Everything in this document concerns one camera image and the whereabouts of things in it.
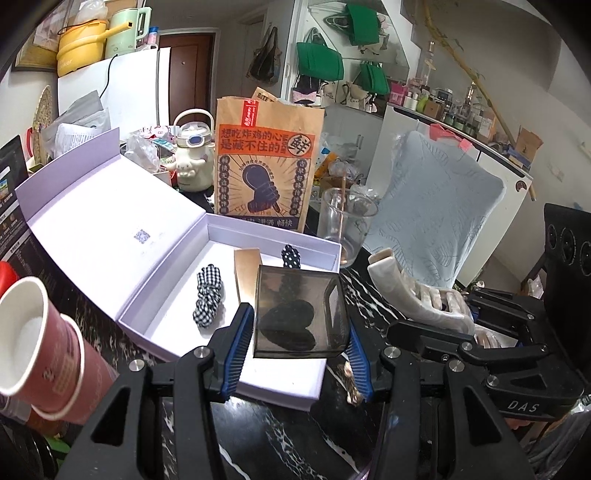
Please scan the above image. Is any brown entrance door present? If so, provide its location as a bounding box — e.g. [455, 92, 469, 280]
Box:
[159, 33, 215, 122]

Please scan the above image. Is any yellow pot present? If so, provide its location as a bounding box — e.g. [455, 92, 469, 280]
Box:
[56, 20, 119, 77]

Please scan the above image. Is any beige hair claw clip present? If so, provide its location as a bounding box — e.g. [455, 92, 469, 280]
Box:
[368, 248, 475, 336]

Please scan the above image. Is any gold decorated hair clip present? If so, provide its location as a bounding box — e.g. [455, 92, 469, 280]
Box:
[338, 360, 365, 406]

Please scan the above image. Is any light blue cushion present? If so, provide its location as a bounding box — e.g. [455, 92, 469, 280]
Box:
[365, 131, 506, 288]

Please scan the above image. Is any light green electric kettle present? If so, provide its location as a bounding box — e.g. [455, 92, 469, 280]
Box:
[105, 7, 152, 58]

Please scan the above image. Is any woven straw fan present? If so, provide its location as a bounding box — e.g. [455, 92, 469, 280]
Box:
[32, 85, 55, 164]

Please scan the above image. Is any gold rectangular box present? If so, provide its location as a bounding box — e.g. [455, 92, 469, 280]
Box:
[235, 248, 262, 307]

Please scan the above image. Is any smoky transparent square box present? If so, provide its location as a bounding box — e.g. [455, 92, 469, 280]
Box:
[253, 265, 351, 359]

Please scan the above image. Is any gold framed picture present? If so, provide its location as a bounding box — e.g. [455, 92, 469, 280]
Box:
[12, 28, 59, 72]

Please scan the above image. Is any green handbag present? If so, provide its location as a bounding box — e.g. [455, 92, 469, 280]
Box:
[297, 27, 345, 82]

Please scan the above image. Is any black white gingham scrunchie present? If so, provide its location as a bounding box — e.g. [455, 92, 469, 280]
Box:
[192, 264, 223, 328]

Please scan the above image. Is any white refrigerator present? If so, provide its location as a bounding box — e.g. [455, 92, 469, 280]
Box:
[57, 48, 170, 141]

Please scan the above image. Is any brown paper food bag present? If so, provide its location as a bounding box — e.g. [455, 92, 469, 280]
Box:
[214, 96, 324, 233]

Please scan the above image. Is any red canister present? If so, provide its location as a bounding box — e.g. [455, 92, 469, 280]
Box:
[0, 261, 19, 297]

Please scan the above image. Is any pink paper cup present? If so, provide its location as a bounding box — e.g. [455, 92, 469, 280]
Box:
[1, 276, 118, 425]

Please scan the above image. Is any black printed pouch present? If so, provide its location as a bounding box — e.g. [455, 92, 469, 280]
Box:
[0, 135, 28, 259]

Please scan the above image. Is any clear glass cup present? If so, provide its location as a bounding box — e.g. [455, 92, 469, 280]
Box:
[317, 186, 379, 269]

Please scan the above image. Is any lavender gift box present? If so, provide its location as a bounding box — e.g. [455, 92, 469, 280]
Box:
[14, 127, 343, 412]

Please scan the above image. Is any black polka dot scrunchie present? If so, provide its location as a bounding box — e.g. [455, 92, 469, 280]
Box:
[281, 244, 301, 269]

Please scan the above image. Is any cream cartoon water bottle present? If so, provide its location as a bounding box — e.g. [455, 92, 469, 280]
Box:
[170, 108, 215, 192]

